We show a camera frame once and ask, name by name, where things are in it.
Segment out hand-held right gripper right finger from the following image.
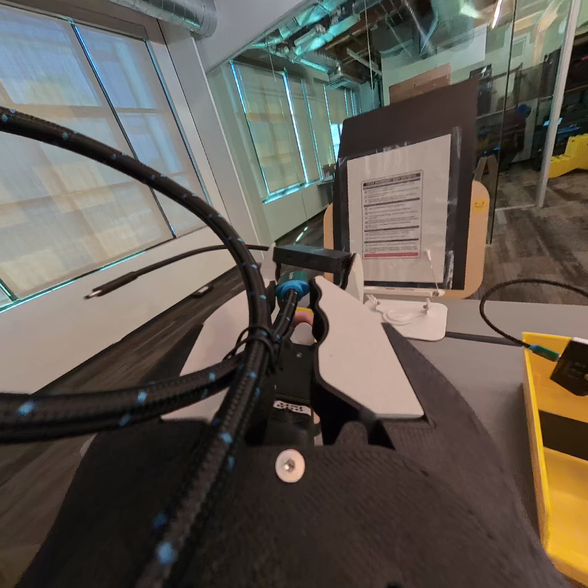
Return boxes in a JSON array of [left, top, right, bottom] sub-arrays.
[[307, 276, 425, 448]]

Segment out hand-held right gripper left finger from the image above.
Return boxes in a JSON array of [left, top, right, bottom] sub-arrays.
[[161, 290, 276, 421]]

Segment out black USB-C adapter dongle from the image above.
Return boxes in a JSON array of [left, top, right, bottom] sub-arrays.
[[84, 245, 352, 301]]

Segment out thick braided HDMI cable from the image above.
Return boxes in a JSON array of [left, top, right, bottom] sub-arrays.
[[0, 107, 313, 588]]

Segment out thin black green-plug cable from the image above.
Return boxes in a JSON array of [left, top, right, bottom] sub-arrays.
[[479, 278, 588, 361]]

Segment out yellow divided plastic bin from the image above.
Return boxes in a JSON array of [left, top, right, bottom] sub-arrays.
[[521, 331, 588, 586]]

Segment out white stand base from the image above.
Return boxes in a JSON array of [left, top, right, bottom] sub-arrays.
[[365, 250, 448, 343]]

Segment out instruction sheet on stand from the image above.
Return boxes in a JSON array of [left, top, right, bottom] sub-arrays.
[[324, 181, 491, 300]]

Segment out instruction sheet in clear sleeve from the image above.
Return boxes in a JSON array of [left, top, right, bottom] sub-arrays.
[[345, 126, 462, 285]]

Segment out large window with blinds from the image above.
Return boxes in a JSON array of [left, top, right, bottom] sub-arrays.
[[230, 60, 359, 203], [0, 5, 212, 313]]

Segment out black backing sheet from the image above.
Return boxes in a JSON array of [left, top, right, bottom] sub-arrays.
[[332, 78, 481, 291]]

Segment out black bin divider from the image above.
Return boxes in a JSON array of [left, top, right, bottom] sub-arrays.
[[537, 409, 588, 455]]

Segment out yellow step stool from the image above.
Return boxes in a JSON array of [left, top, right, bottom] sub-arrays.
[[549, 135, 588, 177]]

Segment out silver ceiling duct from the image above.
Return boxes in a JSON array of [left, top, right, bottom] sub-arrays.
[[108, 0, 217, 35]]

